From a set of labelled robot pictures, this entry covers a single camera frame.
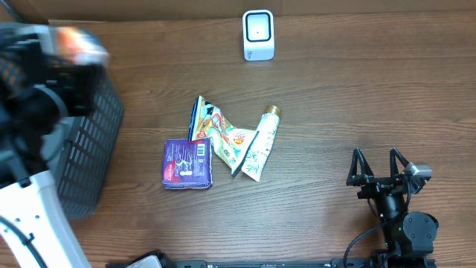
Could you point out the small orange packet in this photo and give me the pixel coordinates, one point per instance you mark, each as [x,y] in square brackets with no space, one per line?
[80,47]

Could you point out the white tube with gold cap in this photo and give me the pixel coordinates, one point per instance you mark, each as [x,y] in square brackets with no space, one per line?
[260,149]

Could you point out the grey plastic shopping basket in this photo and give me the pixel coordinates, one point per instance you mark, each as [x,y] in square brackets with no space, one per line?
[75,150]

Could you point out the yellow snack bag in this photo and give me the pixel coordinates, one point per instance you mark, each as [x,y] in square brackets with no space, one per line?
[229,143]

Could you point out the white barcode scanner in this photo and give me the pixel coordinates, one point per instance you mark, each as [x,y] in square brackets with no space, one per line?
[258,35]

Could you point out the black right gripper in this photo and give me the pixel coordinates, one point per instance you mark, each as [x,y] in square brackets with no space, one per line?
[375,184]

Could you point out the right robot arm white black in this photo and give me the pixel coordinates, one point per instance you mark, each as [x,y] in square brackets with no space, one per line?
[409,236]

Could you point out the black rail at table edge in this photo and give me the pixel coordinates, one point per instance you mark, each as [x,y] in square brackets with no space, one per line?
[333,263]

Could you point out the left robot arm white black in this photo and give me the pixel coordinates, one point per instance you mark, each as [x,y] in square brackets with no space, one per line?
[35,227]

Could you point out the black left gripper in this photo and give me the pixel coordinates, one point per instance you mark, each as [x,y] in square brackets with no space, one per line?
[82,80]

